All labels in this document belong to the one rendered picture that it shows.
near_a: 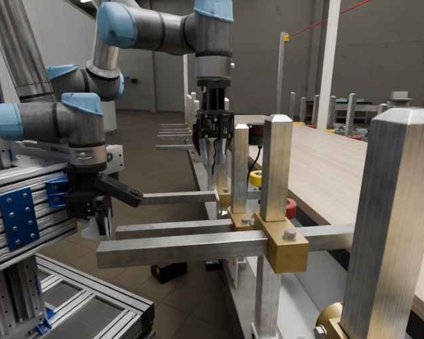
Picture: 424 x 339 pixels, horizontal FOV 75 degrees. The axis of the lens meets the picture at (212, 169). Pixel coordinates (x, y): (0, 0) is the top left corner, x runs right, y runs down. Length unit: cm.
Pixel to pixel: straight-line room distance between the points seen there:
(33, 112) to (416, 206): 61
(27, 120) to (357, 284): 59
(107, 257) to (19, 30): 54
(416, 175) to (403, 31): 1273
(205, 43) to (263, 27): 1308
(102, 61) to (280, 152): 78
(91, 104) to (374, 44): 1248
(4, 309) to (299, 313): 96
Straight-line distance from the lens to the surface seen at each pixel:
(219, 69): 58
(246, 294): 76
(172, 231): 71
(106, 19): 60
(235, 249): 45
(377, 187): 24
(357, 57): 1281
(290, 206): 72
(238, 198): 73
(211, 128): 58
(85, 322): 149
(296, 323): 83
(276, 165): 46
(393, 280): 27
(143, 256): 44
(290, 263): 45
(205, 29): 59
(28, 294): 131
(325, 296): 83
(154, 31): 61
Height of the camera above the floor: 118
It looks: 16 degrees down
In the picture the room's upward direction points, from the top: straight up
